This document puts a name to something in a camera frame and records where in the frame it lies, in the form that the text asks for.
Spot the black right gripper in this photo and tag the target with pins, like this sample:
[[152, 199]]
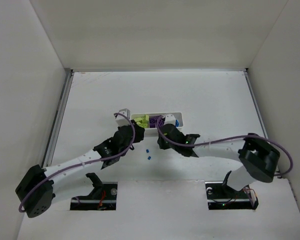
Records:
[[165, 132]]

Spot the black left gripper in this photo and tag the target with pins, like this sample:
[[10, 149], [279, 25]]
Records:
[[138, 129]]

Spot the purple lego brick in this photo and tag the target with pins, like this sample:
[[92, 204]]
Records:
[[156, 120]]

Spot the yellow-green lego brick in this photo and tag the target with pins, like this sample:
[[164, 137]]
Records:
[[143, 121]]

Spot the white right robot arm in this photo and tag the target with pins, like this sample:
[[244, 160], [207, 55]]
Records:
[[258, 157]]

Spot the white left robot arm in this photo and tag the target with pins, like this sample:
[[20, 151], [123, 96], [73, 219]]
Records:
[[42, 187]]

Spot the white three-compartment tray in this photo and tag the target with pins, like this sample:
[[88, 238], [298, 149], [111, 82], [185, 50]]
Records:
[[153, 132]]

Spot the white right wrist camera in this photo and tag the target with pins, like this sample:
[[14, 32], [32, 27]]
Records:
[[169, 119]]

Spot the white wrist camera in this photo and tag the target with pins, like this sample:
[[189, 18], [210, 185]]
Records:
[[122, 117], [169, 119]]

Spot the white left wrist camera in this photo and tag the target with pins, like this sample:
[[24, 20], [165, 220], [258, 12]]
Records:
[[122, 117]]

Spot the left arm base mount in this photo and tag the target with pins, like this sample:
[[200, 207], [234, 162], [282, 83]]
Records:
[[102, 197]]

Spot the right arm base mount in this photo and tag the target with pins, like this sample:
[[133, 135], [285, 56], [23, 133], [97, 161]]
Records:
[[222, 197]]

